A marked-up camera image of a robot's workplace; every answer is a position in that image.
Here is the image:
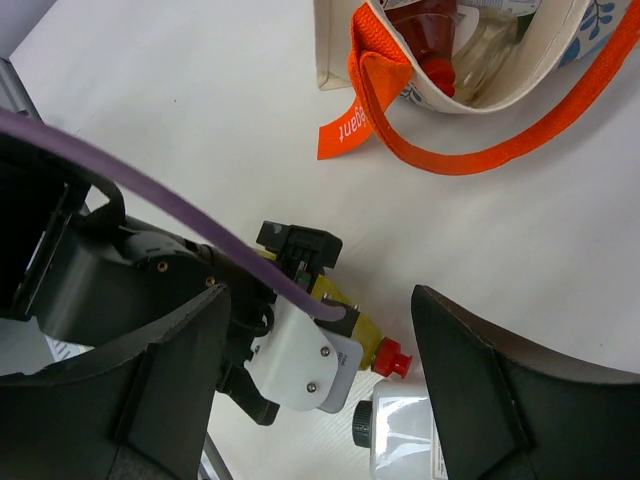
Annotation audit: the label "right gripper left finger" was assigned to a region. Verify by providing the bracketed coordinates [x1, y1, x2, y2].
[1, 286, 231, 479]

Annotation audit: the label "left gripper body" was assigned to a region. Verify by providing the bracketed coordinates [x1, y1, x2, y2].
[201, 221, 343, 426]

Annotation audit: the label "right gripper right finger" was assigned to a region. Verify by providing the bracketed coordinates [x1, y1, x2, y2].
[411, 285, 639, 479]

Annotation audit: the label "white lotion bottle black cap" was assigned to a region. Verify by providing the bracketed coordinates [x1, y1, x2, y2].
[351, 380, 448, 480]

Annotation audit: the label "yellow dish soap bottle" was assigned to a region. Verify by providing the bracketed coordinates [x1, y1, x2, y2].
[251, 241, 412, 377]

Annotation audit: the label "red Fairy dish soap bottle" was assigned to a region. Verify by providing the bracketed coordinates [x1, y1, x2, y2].
[380, 0, 479, 98]

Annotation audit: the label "clear pale soap bottle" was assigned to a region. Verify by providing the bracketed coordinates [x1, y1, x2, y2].
[452, 7, 535, 106]

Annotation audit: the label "canvas bag orange handles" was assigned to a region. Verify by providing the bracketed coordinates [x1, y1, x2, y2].
[314, 1, 639, 176]

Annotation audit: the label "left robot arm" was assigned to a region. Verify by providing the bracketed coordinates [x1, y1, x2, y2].
[1, 136, 354, 425]

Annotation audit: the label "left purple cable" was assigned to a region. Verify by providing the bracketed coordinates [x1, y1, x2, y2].
[0, 107, 347, 324]

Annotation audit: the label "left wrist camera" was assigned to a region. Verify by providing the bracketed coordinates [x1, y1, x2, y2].
[244, 297, 363, 414]

